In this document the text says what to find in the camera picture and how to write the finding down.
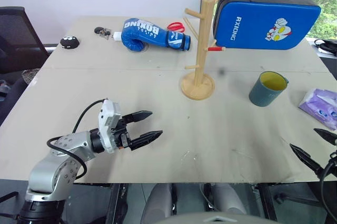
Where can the red tape marker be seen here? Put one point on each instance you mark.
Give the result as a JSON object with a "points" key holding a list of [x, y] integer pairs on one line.
{"points": [[214, 49]]}

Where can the black round plush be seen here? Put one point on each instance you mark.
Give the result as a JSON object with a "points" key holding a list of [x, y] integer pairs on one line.
{"points": [[69, 42]]}

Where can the black office chair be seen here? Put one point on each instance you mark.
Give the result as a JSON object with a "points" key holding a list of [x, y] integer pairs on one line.
{"points": [[15, 32]]}

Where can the purple tissue pack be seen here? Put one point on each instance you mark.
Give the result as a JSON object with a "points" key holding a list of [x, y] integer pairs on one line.
{"points": [[321, 105]]}

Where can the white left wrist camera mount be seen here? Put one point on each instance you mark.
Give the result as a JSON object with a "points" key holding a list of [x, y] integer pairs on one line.
{"points": [[108, 118]]}

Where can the teal mug yellow inside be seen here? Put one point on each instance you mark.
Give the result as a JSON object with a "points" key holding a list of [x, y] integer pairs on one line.
{"points": [[263, 95]]}

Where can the red scissors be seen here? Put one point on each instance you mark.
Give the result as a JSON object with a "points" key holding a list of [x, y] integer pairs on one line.
{"points": [[175, 26]]}

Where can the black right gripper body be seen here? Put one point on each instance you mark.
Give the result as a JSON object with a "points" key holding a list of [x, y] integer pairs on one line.
{"points": [[332, 172]]}

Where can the patterned grey cloth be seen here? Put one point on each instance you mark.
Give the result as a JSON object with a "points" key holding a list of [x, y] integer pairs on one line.
{"points": [[30, 74]]}

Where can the wooden mug tree stand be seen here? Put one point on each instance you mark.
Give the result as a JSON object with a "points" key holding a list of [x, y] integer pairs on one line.
{"points": [[201, 50]]}

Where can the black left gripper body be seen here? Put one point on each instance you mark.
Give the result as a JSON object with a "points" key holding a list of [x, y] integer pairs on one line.
{"points": [[123, 136]]}

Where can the black table leg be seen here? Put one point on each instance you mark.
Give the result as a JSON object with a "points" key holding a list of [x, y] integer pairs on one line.
{"points": [[116, 203], [267, 200]]}

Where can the grey robot torso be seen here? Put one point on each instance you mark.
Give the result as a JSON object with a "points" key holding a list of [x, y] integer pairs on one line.
{"points": [[210, 219]]}

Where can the grey rounded shape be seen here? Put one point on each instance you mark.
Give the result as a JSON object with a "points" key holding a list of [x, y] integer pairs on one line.
{"points": [[229, 197], [158, 203]]}

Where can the blue boxing glove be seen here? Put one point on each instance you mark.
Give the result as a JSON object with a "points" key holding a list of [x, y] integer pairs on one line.
{"points": [[147, 34]]}

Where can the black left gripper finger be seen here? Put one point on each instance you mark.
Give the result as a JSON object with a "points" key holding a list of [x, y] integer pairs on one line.
{"points": [[146, 140], [138, 116]]}

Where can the blue punch pad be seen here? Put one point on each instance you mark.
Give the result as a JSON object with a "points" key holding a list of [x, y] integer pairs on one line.
{"points": [[250, 26]]}

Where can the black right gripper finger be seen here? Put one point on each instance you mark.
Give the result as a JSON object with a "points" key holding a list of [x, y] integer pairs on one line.
{"points": [[329, 136], [306, 157]]}

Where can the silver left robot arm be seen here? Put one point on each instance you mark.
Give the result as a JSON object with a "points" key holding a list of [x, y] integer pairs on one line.
{"points": [[44, 171]]}

